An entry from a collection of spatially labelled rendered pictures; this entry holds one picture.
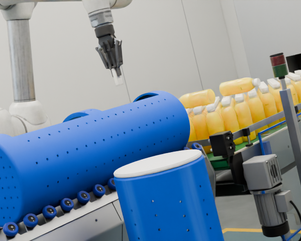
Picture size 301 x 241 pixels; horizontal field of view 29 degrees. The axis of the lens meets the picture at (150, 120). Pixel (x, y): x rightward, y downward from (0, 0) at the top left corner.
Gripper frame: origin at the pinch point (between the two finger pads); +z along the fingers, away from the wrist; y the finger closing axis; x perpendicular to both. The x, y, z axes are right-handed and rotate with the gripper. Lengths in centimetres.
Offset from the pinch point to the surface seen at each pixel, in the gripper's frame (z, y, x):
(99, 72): -13, -250, 248
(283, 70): 16, 37, 62
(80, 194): 34, 9, -43
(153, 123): 20.6, 13.2, -2.0
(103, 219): 45, 12, -38
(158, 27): -45, -238, 345
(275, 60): 11, 36, 61
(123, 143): 23.4, 13.5, -20.7
